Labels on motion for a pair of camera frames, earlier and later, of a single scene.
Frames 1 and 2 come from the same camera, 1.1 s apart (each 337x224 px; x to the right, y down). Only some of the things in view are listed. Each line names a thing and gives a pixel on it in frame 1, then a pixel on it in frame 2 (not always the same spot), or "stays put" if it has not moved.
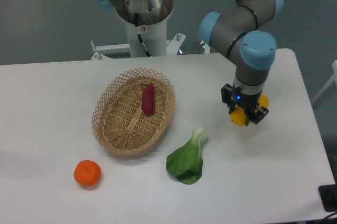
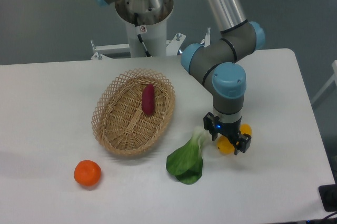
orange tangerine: [87, 172] stays put
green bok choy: [186, 163] stays put
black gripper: [232, 95] to [230, 130]
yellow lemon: [238, 116] to [226, 146]
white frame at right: [334, 78] stays put
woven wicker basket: [118, 119] stays put
